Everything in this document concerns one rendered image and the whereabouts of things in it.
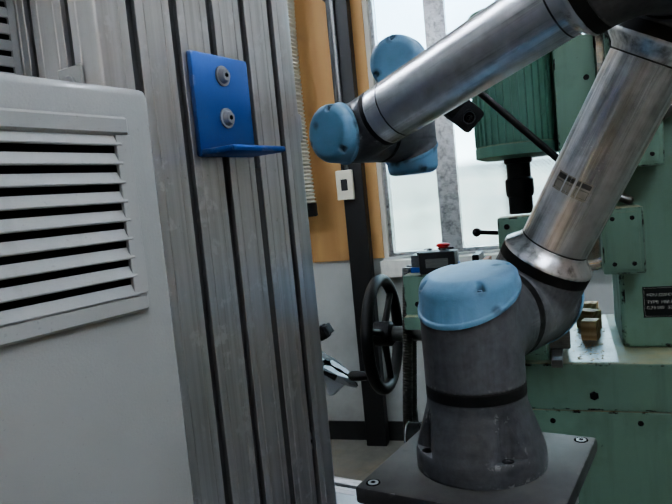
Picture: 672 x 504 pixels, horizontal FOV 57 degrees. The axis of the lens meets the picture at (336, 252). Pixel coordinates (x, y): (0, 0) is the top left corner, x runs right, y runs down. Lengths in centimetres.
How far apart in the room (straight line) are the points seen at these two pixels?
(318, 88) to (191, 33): 237
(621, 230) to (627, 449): 40
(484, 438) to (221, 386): 30
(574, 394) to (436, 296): 62
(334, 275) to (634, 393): 188
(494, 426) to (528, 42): 40
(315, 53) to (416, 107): 223
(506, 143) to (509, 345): 70
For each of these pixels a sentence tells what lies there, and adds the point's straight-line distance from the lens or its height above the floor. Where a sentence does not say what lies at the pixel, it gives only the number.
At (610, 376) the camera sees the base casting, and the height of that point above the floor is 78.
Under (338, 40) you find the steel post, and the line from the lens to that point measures 286.
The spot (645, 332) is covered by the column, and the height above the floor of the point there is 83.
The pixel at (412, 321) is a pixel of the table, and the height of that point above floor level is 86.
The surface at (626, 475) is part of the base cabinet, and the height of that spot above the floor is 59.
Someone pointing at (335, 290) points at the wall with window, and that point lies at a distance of 293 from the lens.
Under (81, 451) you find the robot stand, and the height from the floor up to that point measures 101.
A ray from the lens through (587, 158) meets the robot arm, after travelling 77.
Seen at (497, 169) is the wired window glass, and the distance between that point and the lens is 284.
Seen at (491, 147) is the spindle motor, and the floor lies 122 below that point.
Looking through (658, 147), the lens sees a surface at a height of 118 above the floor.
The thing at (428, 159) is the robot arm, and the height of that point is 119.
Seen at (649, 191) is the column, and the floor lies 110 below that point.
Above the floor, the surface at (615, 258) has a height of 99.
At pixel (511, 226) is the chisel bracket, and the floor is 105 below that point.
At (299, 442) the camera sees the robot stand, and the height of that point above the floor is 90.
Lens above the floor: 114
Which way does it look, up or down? 5 degrees down
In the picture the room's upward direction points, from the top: 5 degrees counter-clockwise
